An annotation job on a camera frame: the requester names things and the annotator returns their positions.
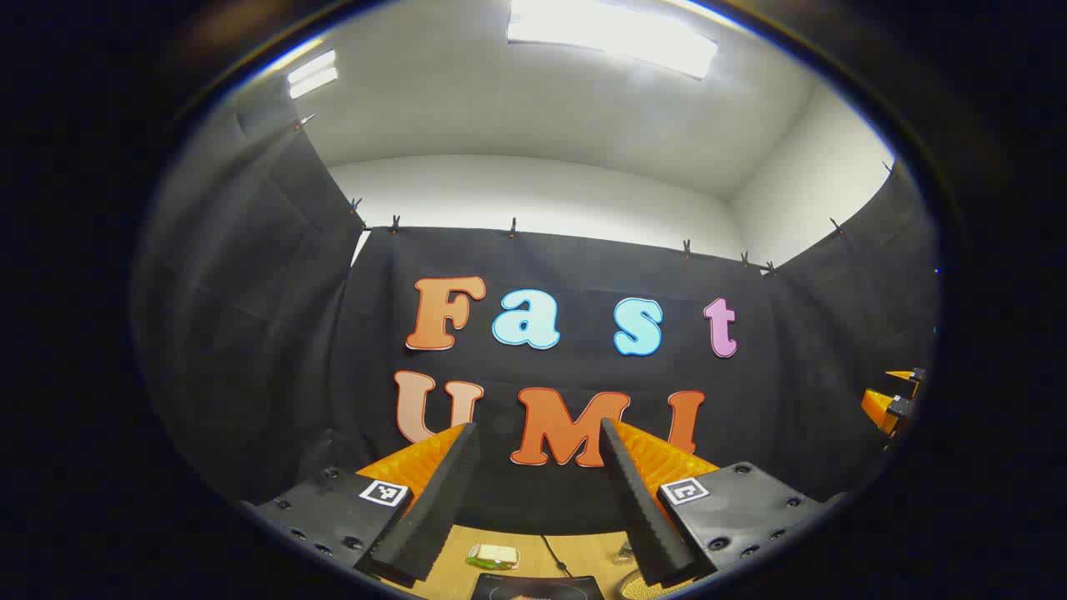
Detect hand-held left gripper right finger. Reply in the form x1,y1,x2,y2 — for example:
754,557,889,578
600,418,847,588

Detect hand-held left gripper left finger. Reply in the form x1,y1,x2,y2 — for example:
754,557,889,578
238,422,483,588

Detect stainless steel pot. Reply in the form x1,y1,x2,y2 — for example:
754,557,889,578
619,567,668,600

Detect black induction cooktop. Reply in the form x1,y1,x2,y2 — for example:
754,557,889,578
469,573,605,600

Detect sandwich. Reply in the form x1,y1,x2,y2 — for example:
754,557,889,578
465,543,521,571

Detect black backdrop cloth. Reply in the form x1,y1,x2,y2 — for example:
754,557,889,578
133,79,943,534

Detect row of cloth clips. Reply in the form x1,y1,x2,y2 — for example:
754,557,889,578
293,112,899,278

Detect large ceiling light panel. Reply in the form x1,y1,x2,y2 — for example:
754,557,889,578
507,0,719,80

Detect small ceiling light panel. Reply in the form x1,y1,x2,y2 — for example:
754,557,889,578
286,48,339,101

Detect black power cable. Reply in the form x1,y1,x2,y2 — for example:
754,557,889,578
540,535,576,578

